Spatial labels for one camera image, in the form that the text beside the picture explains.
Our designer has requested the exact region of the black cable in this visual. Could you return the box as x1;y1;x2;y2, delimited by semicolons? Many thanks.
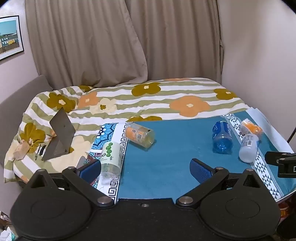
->
287;126;296;143

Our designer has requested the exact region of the white frosted cup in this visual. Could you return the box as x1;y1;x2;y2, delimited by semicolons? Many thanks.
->
238;134;259;163

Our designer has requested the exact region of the clear cup with green dots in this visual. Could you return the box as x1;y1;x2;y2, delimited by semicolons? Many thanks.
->
97;141;123;186

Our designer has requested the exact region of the white crumpled bag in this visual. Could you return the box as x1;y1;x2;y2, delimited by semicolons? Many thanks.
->
0;211;17;241

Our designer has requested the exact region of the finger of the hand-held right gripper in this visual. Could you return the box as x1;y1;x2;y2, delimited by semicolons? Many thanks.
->
265;151;296;165

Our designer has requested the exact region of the blue transparent cup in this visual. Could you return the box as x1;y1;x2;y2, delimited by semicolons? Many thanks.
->
212;120;234;154

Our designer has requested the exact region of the floral striped blanket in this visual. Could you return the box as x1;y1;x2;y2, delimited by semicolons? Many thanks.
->
3;77;251;183

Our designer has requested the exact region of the beige curtain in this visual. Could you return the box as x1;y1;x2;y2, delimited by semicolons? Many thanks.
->
25;0;148;89
125;0;225;82

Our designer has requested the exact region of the teal mat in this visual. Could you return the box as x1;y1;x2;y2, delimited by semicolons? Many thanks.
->
115;111;284;202

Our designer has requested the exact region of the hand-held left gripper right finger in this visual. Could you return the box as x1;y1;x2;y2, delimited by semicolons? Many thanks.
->
176;158;265;206

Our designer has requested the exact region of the clear cup with orange label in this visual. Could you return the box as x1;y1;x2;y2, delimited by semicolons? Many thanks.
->
126;123;155;149

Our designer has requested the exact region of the grey folding stand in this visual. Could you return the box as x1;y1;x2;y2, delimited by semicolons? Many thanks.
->
42;108;76;161

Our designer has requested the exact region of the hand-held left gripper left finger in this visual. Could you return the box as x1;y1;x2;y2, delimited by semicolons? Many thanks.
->
27;159;116;206

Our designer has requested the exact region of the orange and white cup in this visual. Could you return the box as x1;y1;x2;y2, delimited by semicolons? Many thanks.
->
238;118;263;139

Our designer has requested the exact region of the framed picture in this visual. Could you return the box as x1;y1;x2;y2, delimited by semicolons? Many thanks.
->
0;15;25;61

